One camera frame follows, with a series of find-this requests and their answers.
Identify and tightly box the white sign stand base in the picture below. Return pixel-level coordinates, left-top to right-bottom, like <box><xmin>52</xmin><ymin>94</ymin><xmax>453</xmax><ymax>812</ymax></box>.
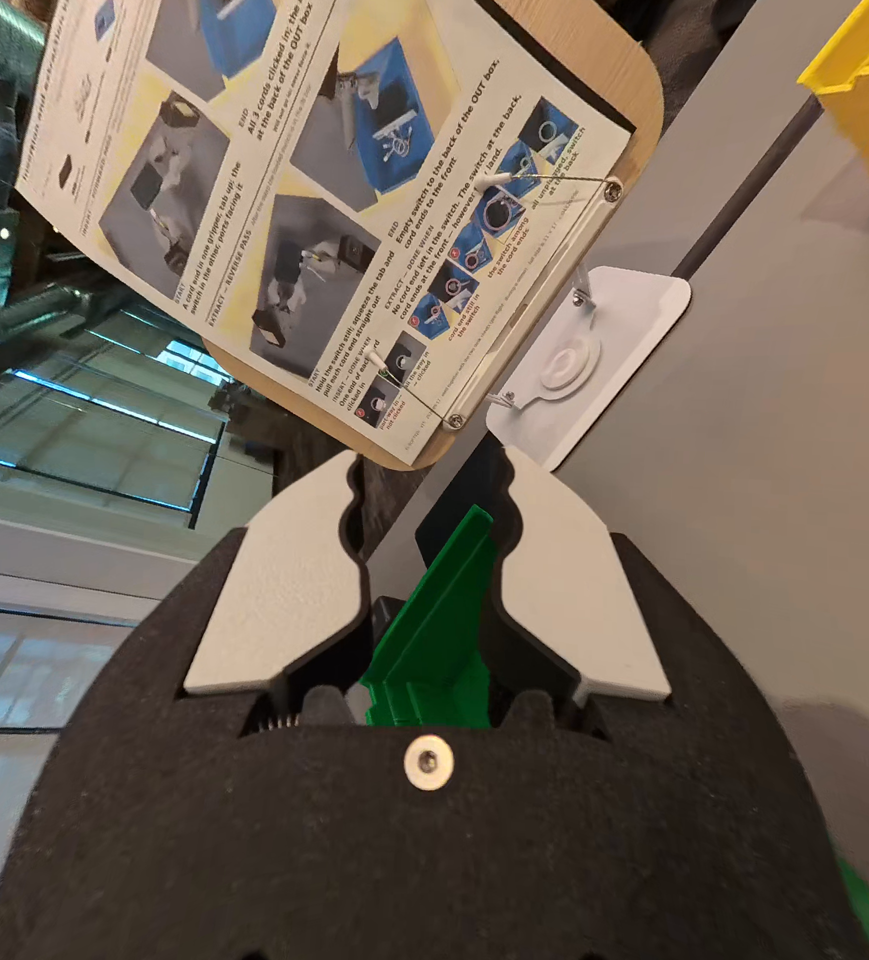
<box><xmin>485</xmin><ymin>266</ymin><xmax>693</xmax><ymax>472</ymax></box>

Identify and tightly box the large paned window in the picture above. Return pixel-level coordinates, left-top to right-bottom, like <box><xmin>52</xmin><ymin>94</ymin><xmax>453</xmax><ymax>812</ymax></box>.
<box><xmin>0</xmin><ymin>603</ymin><xmax>132</xmax><ymax>841</ymax></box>

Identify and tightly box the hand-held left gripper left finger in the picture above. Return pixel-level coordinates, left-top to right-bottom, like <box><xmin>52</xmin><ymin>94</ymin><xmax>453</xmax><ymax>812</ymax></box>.
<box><xmin>181</xmin><ymin>450</ymin><xmax>373</xmax><ymax>725</ymax></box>

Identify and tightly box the black table mat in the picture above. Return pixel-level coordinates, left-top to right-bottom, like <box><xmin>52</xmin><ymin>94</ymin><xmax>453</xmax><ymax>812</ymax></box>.
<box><xmin>414</xmin><ymin>435</ymin><xmax>512</xmax><ymax>558</ymax></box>

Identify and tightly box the green plastic bin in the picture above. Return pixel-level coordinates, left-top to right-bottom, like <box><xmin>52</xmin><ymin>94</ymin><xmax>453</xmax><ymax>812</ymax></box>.
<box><xmin>359</xmin><ymin>504</ymin><xmax>869</xmax><ymax>960</ymax></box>

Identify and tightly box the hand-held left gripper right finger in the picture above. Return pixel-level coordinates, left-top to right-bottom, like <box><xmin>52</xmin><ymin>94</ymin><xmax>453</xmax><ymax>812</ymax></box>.
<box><xmin>481</xmin><ymin>446</ymin><xmax>674</xmax><ymax>723</ymax></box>

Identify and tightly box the instruction sign board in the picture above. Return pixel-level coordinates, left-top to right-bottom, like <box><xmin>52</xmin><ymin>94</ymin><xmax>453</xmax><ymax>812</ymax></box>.
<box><xmin>14</xmin><ymin>0</ymin><xmax>665</xmax><ymax>472</ymax></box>

